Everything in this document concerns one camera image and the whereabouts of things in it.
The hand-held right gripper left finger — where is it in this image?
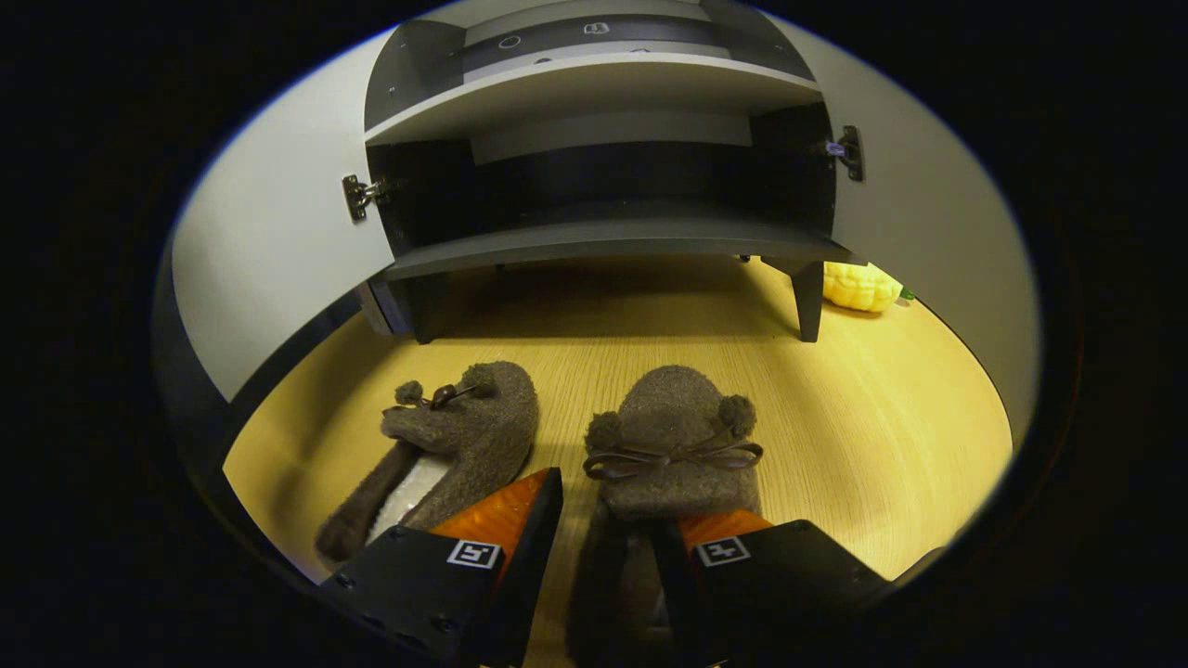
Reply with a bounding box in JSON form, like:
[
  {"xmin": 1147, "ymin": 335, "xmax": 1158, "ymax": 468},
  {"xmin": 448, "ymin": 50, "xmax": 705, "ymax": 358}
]
[{"xmin": 320, "ymin": 467, "xmax": 564, "ymax": 667}]

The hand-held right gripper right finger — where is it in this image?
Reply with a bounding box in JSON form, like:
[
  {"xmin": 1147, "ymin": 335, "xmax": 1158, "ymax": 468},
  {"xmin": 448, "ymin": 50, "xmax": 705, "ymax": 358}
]
[{"xmin": 650, "ymin": 508, "xmax": 892, "ymax": 667}]

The brown fuzzy shoe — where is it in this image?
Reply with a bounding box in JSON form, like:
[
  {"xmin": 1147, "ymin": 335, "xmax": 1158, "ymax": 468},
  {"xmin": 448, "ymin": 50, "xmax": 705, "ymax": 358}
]
[
  {"xmin": 566, "ymin": 365, "xmax": 764, "ymax": 668},
  {"xmin": 316, "ymin": 361, "xmax": 540, "ymax": 563}
]

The white shoe cabinet door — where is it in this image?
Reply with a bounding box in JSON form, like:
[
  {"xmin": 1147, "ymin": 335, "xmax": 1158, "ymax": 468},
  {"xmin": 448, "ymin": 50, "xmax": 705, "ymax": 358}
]
[
  {"xmin": 172, "ymin": 28, "xmax": 400, "ymax": 402},
  {"xmin": 770, "ymin": 19, "xmax": 1040, "ymax": 446}
]

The white shoe cabinet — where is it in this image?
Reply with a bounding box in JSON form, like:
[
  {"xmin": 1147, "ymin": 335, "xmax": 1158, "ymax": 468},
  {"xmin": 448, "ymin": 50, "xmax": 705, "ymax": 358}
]
[{"xmin": 172, "ymin": 0, "xmax": 1040, "ymax": 446}]

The metal door hinge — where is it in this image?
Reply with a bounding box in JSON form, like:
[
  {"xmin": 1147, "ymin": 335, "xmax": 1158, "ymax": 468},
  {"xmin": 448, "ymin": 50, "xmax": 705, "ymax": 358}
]
[
  {"xmin": 342, "ymin": 174, "xmax": 391, "ymax": 222},
  {"xmin": 826, "ymin": 125, "xmax": 864, "ymax": 182}
]

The yellow corn toy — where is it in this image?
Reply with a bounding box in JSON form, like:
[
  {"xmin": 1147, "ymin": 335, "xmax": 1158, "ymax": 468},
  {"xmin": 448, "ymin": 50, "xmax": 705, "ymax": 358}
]
[{"xmin": 823, "ymin": 262, "xmax": 903, "ymax": 313}]

